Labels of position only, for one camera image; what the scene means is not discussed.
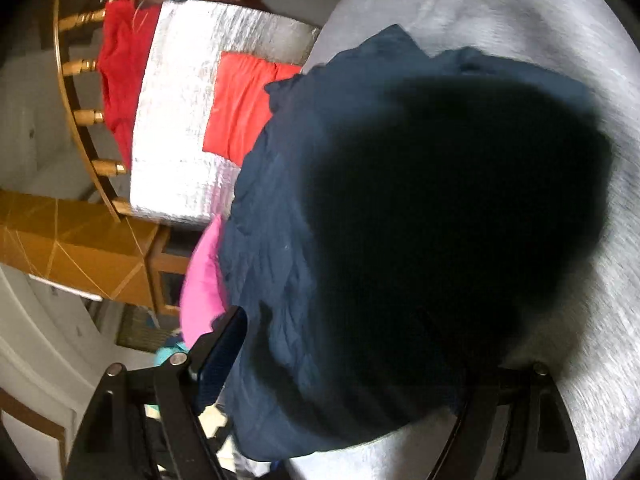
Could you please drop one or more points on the wooden spindle chair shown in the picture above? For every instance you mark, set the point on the wooden spindle chair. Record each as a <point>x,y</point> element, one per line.
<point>80,66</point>

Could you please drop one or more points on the brown wooden cabinet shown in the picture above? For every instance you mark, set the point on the brown wooden cabinet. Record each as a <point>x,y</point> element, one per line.
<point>75,245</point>

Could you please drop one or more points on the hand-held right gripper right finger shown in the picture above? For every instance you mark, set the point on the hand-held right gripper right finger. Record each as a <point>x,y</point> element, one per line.
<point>500,402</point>

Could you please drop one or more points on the navy blue garment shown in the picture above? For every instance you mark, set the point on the navy blue garment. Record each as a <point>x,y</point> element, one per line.
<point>400,210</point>

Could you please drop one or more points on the white grey cloth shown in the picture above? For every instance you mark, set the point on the white grey cloth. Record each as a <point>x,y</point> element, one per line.
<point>175,110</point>

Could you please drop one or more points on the grey blanket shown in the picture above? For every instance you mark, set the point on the grey blanket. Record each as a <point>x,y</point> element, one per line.
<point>500,5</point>

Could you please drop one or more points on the pink cloth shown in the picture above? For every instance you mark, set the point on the pink cloth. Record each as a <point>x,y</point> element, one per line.
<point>200,285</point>

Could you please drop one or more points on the teal cloth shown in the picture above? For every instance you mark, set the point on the teal cloth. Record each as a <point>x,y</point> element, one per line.
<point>167,355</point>

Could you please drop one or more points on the red cloth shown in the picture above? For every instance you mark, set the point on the red cloth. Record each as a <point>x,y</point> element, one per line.
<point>122,70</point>

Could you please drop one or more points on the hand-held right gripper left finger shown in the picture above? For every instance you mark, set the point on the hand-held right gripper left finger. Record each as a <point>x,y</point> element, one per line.
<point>225,350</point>

